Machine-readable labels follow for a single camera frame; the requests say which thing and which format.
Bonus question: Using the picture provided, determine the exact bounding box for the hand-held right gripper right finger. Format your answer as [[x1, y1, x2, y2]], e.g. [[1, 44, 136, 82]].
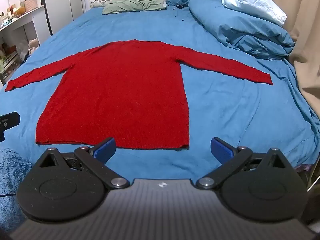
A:
[[196, 137, 292, 190]]

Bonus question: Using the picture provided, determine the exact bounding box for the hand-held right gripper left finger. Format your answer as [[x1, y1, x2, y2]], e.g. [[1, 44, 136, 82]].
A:
[[34, 137, 130, 190]]

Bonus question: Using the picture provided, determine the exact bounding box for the green pillow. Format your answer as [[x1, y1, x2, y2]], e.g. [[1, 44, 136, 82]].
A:
[[102, 0, 167, 15]]

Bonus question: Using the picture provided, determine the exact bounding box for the light blue pillow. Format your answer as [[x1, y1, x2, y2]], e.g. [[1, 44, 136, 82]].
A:
[[221, 0, 287, 27]]

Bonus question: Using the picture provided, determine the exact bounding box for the beige curtain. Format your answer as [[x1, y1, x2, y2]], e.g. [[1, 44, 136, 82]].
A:
[[235, 0, 320, 120]]

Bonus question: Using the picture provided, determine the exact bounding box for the grey wardrobe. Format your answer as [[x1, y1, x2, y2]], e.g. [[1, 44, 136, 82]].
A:
[[42, 0, 87, 36]]

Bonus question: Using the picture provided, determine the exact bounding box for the red knit sweater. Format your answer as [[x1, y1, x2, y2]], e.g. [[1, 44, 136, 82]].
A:
[[4, 39, 273, 150]]

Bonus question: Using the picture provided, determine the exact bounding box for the blue fuzzy cloth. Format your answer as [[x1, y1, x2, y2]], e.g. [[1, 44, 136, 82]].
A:
[[0, 148, 34, 230]]

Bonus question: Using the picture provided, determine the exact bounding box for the blue duvet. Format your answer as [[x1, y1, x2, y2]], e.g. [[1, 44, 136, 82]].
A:
[[188, 0, 295, 60]]

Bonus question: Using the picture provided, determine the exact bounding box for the woven basket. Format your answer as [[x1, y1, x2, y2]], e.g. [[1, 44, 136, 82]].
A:
[[24, 0, 38, 13]]

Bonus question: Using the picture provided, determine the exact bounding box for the white plastic bag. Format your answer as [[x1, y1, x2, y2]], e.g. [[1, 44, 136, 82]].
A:
[[27, 39, 40, 55]]

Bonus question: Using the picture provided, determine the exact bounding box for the white desk with shelves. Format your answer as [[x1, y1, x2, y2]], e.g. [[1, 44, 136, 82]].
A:
[[0, 5, 50, 85]]

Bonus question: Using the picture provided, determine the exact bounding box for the bed with blue sheet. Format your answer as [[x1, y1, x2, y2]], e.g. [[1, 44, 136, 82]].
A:
[[0, 6, 320, 180]]

